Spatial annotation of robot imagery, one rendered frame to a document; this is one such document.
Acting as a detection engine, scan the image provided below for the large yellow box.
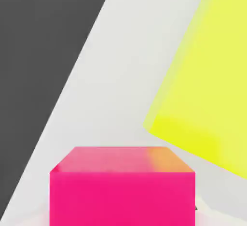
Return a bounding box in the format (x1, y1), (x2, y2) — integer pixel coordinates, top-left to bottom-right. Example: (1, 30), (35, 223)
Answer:
(142, 0), (247, 180)

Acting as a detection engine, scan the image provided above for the small pink cube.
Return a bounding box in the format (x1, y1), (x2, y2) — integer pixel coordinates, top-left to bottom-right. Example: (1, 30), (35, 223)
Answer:
(49, 146), (196, 226)

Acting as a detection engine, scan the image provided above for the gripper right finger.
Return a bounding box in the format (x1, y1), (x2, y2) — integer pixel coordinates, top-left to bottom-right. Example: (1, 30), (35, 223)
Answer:
(194, 197), (239, 226)

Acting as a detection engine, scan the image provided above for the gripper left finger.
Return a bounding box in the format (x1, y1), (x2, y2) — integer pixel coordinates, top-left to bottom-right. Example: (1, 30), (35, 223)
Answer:
(18, 201), (50, 226)

